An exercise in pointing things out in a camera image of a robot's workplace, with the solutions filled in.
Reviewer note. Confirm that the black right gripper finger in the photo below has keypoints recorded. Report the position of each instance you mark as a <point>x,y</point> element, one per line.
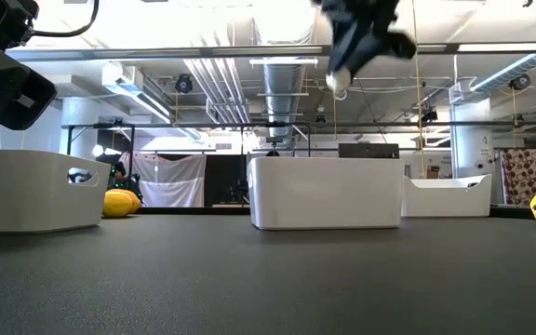
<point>340,44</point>
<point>370,51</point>

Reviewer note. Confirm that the white garlic bulb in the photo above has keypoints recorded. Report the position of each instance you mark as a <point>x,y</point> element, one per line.
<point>338,80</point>

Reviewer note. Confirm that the white plastic basket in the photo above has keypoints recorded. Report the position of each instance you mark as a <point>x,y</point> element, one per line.
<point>445,200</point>
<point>26,191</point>
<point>324,191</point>

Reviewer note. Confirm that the white round column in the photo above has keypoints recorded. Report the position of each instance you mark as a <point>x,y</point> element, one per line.
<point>79,135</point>
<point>473,139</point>

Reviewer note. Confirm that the black computer monitor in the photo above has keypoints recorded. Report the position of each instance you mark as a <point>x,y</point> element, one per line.
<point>369,150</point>

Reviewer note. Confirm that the small cardboard box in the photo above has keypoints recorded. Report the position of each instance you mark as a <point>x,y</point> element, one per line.
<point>433,172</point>

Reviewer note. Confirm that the grey overhead rig beam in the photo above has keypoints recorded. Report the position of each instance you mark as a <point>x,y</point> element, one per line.
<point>156,52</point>

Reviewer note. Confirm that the white hanging sheet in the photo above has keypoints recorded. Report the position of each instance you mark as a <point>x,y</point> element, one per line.
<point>170,181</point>

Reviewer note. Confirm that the polka-dot patterned cloth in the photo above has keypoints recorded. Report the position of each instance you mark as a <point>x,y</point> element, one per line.
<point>524,177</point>

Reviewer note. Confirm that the silver ventilation duct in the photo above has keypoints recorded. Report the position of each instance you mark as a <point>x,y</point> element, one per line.
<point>284,93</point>
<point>505,74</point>

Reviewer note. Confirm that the white ceiling duct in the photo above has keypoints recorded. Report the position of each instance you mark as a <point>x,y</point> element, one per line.
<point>128,88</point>

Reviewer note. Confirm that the black metal frame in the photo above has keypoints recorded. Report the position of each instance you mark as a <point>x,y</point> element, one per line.
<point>179,125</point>

